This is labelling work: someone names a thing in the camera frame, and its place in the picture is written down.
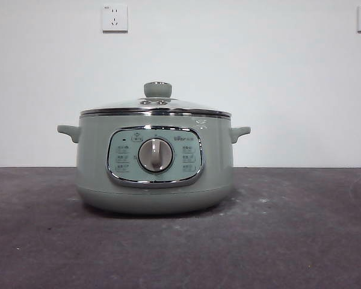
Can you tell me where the glass lid with green knob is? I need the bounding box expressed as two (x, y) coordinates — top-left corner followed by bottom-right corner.
(79, 81), (232, 117)

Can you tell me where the pale green electric cooking pot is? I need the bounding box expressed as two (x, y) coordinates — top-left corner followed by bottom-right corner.
(57, 113), (251, 215)

